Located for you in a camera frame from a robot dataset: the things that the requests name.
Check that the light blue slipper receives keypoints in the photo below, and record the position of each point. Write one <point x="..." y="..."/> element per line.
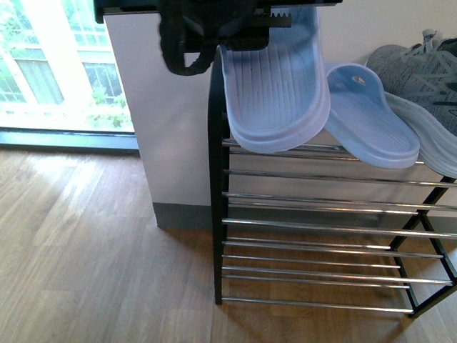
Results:
<point x="278" y="98"/>
<point x="361" y="120"/>

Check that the black metal shoe rack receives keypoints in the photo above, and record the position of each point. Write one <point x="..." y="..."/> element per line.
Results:
<point x="315" y="227"/>

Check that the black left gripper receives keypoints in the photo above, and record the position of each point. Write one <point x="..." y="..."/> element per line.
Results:
<point x="191" y="31"/>

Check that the grey sneaker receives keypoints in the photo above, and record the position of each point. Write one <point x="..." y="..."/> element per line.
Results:
<point x="420" y="86"/>

